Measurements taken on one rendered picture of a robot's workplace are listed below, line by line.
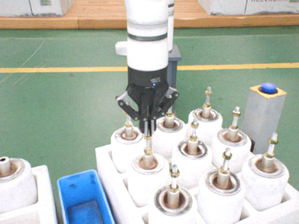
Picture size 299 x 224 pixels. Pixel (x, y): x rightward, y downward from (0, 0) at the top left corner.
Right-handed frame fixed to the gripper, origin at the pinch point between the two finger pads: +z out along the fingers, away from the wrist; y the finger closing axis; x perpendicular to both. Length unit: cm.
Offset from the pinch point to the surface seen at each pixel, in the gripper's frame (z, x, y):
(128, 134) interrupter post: 9.1, 10.6, -1.6
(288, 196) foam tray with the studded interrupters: 18.3, -12.4, 30.1
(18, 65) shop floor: 36, 136, -38
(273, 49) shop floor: 36, 111, 127
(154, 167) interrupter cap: 10.1, -2.1, 0.7
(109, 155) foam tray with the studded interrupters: 17.6, 14.1, -6.6
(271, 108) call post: 7.7, 8.3, 39.1
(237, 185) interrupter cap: 10.0, -12.4, 15.4
